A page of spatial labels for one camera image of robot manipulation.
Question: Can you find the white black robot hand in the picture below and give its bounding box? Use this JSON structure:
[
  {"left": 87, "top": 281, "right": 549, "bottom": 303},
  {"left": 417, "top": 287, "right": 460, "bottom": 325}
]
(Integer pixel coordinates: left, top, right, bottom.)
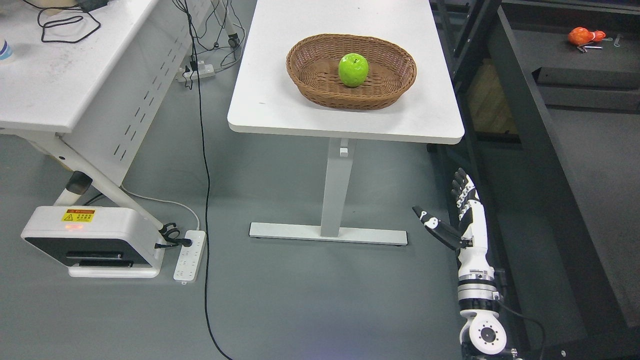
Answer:
[{"left": 413, "top": 168, "right": 495, "bottom": 284}]

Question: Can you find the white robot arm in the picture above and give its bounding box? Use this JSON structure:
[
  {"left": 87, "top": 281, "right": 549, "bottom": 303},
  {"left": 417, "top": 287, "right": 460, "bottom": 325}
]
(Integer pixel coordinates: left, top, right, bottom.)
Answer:
[{"left": 457, "top": 269, "right": 520, "bottom": 360}]

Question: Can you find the white machine with warning label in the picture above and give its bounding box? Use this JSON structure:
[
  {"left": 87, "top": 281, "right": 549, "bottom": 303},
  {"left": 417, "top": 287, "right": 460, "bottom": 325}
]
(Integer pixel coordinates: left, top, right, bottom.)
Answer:
[{"left": 21, "top": 206, "right": 164, "bottom": 278}]

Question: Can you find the white standing desk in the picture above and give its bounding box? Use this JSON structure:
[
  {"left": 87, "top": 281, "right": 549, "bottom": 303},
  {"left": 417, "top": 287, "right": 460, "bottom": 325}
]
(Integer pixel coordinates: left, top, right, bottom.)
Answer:
[{"left": 227, "top": 0, "right": 465, "bottom": 246}]

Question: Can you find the green apple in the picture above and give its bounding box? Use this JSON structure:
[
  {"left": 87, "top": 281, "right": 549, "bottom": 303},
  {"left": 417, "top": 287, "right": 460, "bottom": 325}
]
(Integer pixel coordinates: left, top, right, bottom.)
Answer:
[{"left": 338, "top": 53, "right": 370, "bottom": 88}]

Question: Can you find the white power strip near machine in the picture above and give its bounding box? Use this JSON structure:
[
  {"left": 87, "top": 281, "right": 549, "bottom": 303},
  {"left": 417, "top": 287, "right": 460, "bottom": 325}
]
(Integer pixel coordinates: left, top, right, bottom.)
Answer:
[{"left": 173, "top": 230, "right": 207, "bottom": 285}]

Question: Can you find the white folding table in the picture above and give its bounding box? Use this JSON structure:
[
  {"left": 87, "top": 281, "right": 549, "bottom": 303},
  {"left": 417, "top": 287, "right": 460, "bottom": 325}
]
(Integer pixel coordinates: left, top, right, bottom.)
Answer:
[{"left": 0, "top": 0, "right": 191, "bottom": 229}]

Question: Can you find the long black floor cable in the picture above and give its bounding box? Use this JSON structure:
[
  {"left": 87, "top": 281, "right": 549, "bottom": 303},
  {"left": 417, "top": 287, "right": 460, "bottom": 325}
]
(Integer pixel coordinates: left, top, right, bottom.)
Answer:
[{"left": 182, "top": 0, "right": 234, "bottom": 360}]

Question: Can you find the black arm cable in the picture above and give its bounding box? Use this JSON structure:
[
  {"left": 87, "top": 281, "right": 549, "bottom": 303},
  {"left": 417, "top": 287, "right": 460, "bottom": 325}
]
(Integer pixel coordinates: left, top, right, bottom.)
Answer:
[{"left": 495, "top": 300, "right": 547, "bottom": 360}]

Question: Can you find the black looped cable on table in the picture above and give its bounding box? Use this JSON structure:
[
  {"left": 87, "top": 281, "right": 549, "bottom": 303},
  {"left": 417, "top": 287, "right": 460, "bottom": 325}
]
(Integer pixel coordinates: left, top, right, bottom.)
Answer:
[{"left": 22, "top": 0, "right": 102, "bottom": 44}]

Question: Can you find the black metal shelf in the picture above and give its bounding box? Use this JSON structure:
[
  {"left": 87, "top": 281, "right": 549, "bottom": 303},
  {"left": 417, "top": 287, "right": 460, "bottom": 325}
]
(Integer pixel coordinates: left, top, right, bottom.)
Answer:
[{"left": 431, "top": 0, "right": 639, "bottom": 360}]

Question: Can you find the white power strip far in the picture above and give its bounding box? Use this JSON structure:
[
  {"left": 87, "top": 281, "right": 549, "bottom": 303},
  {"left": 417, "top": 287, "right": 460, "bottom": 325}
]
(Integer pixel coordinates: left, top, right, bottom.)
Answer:
[{"left": 174, "top": 60, "right": 217, "bottom": 83}]

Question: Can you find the paper cup blue band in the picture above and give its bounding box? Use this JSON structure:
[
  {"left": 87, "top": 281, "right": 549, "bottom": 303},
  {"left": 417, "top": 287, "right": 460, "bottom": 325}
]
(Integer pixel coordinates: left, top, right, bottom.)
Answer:
[{"left": 0, "top": 38, "right": 14, "bottom": 63}]

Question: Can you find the orange toy on shelf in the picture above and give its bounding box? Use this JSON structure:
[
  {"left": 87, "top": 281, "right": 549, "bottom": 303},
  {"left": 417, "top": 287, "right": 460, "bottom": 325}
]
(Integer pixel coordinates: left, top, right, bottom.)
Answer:
[{"left": 567, "top": 27, "right": 607, "bottom": 47}]

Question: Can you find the brown wicker basket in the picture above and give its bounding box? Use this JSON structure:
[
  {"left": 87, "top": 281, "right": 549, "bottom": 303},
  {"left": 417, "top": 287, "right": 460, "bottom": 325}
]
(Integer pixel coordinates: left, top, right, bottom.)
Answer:
[{"left": 286, "top": 33, "right": 418, "bottom": 111}]

